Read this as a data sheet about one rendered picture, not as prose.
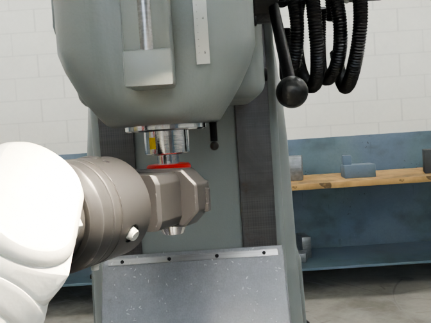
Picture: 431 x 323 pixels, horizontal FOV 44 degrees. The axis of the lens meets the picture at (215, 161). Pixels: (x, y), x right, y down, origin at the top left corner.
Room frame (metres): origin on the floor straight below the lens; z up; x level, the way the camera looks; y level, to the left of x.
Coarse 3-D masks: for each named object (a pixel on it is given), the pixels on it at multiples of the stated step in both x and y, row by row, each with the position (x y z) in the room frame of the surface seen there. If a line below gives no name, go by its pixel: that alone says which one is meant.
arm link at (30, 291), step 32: (0, 160) 0.32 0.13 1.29; (32, 160) 0.34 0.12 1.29; (64, 160) 0.36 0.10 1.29; (0, 192) 0.29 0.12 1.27; (32, 192) 0.31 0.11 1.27; (64, 192) 0.33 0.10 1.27; (0, 224) 0.28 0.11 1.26; (32, 224) 0.29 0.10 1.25; (64, 224) 0.31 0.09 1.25; (0, 256) 0.27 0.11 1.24; (32, 256) 0.28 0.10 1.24; (64, 256) 0.29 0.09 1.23; (0, 288) 0.26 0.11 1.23; (32, 288) 0.27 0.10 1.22; (0, 320) 0.26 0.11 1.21; (32, 320) 0.27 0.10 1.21
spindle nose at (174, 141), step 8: (144, 136) 0.56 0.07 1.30; (152, 136) 0.54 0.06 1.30; (160, 136) 0.54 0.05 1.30; (168, 136) 0.54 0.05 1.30; (176, 136) 0.54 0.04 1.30; (184, 136) 0.55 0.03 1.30; (144, 144) 0.56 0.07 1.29; (160, 144) 0.54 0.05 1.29; (168, 144) 0.54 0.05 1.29; (176, 144) 0.54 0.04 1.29; (184, 144) 0.55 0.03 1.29; (152, 152) 0.55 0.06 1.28; (160, 152) 0.54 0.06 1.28; (168, 152) 0.54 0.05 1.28; (176, 152) 0.54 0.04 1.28; (184, 152) 0.55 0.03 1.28
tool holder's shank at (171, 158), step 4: (160, 156) 0.56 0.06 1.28; (164, 156) 0.55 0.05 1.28; (168, 156) 0.55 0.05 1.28; (172, 156) 0.55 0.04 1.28; (176, 156) 0.56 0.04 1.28; (160, 160) 0.56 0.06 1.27; (164, 160) 0.55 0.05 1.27; (168, 160) 0.55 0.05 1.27; (172, 160) 0.55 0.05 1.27; (176, 160) 0.56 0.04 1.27; (160, 164) 0.56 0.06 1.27; (164, 164) 0.55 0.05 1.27
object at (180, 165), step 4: (152, 164) 0.57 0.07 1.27; (156, 164) 0.57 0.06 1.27; (168, 164) 0.55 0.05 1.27; (172, 164) 0.55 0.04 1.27; (176, 164) 0.55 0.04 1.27; (180, 164) 0.55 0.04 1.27; (184, 164) 0.55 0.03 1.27; (188, 164) 0.56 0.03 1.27; (148, 168) 0.55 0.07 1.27; (152, 168) 0.55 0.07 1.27; (156, 168) 0.54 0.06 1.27; (160, 168) 0.54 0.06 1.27; (164, 168) 0.54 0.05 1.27; (168, 168) 0.54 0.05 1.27
